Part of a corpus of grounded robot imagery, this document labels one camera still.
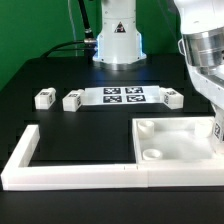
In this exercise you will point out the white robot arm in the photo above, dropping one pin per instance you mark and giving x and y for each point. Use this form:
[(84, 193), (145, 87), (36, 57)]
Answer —
[(119, 44)]

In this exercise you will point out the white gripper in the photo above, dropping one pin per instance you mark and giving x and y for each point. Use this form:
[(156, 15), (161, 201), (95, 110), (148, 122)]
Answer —
[(210, 86)]

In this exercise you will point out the white L-shaped obstacle fixture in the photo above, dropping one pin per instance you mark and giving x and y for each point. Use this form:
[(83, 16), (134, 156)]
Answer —
[(153, 171)]

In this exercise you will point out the white AprilTag marker sheet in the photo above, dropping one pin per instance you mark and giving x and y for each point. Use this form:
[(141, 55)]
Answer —
[(121, 95)]

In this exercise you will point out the white square tabletop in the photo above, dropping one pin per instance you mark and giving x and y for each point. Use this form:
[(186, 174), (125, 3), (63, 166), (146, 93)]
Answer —
[(182, 139)]

